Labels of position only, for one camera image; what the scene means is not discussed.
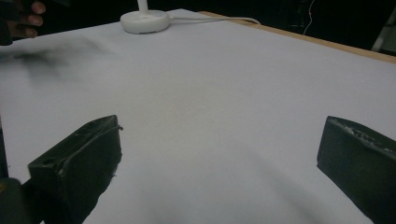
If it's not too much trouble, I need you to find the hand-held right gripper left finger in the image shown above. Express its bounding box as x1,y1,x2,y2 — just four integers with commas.
27,114,124,224

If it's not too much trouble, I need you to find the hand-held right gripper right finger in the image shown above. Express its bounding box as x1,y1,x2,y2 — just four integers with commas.
316,115,396,224

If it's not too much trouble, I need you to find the white metal stand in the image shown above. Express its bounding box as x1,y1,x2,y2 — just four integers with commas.
371,7,396,53

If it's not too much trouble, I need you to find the white round lamp base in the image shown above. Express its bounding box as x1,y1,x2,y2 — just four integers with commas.
120,0,172,35

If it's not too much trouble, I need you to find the thin white hanging cable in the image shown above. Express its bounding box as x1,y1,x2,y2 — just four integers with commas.
302,0,315,35

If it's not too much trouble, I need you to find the white lamp cable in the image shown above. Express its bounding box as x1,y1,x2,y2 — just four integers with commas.
169,16,262,26

